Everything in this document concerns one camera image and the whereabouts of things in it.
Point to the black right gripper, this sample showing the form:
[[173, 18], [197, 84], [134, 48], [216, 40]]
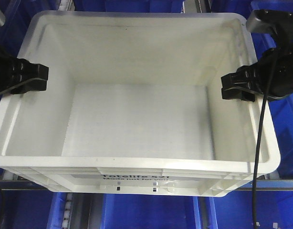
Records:
[[274, 67]]

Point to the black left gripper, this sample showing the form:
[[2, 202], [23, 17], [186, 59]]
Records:
[[19, 76]]

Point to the white plastic tote bin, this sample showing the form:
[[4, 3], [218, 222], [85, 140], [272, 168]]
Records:
[[133, 105]]

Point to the blue bin right shelf side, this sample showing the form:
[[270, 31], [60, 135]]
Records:
[[281, 110]]

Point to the blue bin below centre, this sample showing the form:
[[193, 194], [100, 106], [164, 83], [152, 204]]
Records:
[[125, 211]]

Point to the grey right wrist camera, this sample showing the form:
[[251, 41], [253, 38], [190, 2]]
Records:
[[269, 21]]

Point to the silver front shelf rail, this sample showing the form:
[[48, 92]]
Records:
[[262, 185]]

